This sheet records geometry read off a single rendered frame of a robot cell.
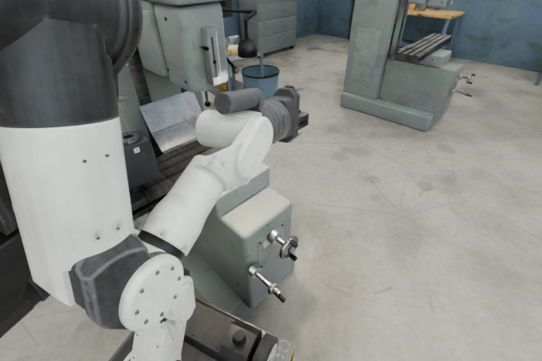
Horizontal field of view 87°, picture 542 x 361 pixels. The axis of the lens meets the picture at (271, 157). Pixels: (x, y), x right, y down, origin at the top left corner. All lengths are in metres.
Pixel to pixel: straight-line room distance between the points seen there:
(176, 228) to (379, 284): 1.87
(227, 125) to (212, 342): 0.96
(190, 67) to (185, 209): 0.84
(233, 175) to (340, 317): 1.65
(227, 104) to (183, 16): 0.72
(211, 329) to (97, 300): 1.00
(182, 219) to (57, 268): 0.14
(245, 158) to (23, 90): 0.26
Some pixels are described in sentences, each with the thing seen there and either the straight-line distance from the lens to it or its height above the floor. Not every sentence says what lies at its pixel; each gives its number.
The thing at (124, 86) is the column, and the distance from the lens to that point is 1.58.
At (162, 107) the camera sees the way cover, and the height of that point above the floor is 1.10.
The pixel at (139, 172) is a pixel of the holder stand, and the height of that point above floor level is 1.05.
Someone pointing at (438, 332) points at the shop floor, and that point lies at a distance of 2.12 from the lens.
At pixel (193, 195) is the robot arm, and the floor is 1.49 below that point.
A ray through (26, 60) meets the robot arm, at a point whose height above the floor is 1.70.
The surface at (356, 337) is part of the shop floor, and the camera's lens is 1.96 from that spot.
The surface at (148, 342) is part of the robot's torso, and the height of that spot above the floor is 0.85.
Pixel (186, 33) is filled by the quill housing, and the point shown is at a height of 1.54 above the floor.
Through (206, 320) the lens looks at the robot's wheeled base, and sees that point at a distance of 1.31.
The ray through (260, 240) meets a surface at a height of 0.69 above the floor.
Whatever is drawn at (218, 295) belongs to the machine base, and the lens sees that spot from 1.81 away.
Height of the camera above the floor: 1.75
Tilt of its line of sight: 35 degrees down
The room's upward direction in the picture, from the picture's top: 1 degrees counter-clockwise
